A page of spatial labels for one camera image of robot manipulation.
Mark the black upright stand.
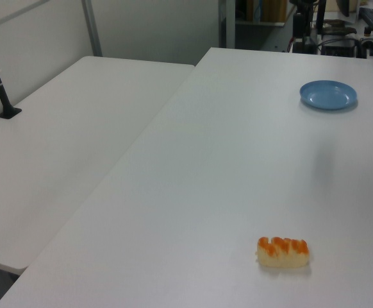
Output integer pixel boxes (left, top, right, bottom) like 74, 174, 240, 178
316, 0, 327, 35

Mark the black keyboard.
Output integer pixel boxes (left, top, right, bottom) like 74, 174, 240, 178
358, 7, 373, 32

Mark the blue round plate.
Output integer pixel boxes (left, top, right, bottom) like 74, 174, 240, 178
299, 80, 358, 111

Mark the grey metal shelf frame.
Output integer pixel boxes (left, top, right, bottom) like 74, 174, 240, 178
219, 0, 237, 49

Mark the black camera on stand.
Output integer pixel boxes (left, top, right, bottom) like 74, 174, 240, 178
289, 0, 317, 54

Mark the grey metal partition post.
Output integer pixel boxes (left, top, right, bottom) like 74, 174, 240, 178
81, 0, 103, 58

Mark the black equipment box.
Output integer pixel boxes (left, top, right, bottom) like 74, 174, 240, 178
320, 38, 358, 58

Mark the orange topped bread loaf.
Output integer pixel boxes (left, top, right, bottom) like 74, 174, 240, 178
254, 236, 310, 269

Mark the dark brown flat object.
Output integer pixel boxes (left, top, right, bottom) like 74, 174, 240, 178
323, 19, 357, 35

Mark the wooden cabinet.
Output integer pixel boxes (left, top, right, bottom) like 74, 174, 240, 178
245, 0, 288, 23

